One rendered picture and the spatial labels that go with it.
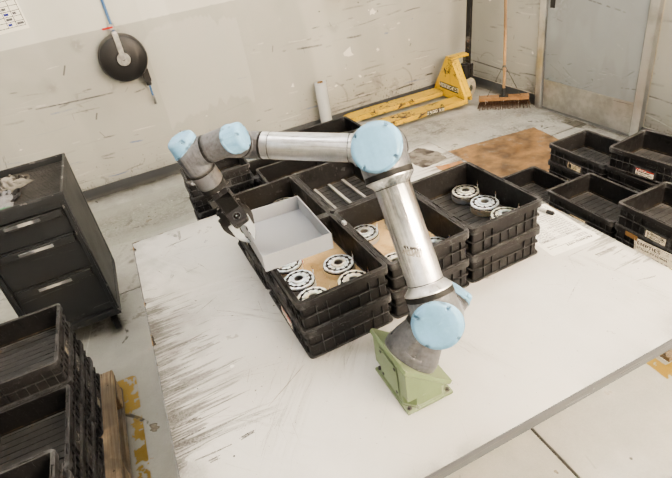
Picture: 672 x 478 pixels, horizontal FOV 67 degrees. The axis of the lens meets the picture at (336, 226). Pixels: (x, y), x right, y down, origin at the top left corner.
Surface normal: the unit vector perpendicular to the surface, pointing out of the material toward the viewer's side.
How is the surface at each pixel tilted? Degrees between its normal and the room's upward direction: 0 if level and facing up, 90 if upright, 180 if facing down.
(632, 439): 0
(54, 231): 90
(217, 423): 0
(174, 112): 90
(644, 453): 0
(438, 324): 70
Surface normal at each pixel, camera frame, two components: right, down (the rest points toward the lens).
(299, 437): -0.15, -0.84
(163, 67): 0.41, 0.43
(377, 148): -0.28, -0.02
